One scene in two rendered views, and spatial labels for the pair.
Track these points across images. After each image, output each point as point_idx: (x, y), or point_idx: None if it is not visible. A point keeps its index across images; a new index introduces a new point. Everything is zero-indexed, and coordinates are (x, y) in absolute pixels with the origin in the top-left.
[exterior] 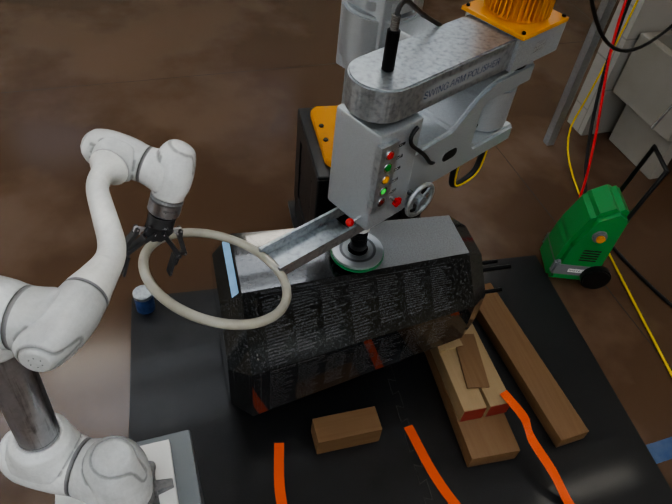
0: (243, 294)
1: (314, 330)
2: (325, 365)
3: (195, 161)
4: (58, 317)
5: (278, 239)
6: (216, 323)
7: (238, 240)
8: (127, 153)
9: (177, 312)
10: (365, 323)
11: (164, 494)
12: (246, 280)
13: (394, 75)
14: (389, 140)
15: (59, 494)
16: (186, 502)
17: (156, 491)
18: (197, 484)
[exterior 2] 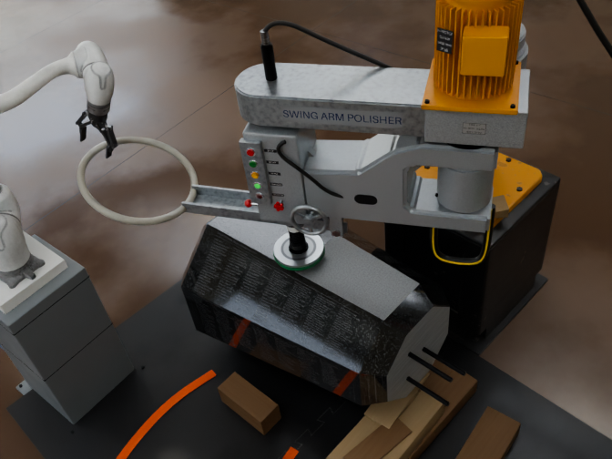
0: (208, 225)
1: (231, 287)
2: (234, 324)
3: (106, 81)
4: None
5: (209, 187)
6: (83, 194)
7: (191, 173)
8: (80, 59)
9: (76, 175)
10: (266, 311)
11: (27, 280)
12: (220, 219)
13: (266, 84)
14: (251, 138)
15: None
16: (35, 296)
17: (21, 271)
18: (49, 293)
